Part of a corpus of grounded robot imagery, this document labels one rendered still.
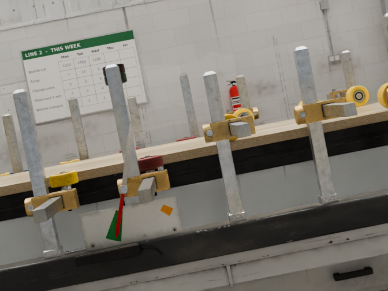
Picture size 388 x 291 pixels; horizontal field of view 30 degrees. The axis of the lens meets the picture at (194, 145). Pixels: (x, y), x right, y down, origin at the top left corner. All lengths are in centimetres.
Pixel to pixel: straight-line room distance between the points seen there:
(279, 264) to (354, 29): 753
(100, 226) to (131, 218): 8
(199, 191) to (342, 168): 43
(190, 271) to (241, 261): 14
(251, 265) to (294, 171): 34
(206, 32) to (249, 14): 58
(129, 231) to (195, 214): 29
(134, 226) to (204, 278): 24
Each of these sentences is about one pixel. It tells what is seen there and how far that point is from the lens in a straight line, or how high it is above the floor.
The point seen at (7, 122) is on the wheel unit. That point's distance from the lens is 308.
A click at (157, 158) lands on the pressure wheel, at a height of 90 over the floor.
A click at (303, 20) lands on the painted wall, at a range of 927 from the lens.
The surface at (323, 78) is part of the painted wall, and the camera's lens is 926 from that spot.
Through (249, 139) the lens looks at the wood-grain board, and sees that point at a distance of 213.
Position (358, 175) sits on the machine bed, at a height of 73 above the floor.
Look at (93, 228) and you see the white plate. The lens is 194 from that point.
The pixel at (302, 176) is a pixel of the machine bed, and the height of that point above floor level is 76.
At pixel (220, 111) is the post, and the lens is 191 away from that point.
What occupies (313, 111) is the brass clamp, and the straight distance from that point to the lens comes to 194.
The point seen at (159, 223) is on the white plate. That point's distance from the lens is 193.
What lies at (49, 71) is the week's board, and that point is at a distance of 920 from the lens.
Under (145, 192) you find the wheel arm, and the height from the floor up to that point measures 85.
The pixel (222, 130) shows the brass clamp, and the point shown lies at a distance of 191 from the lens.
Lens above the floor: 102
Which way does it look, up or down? 3 degrees down
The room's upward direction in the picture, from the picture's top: 11 degrees counter-clockwise
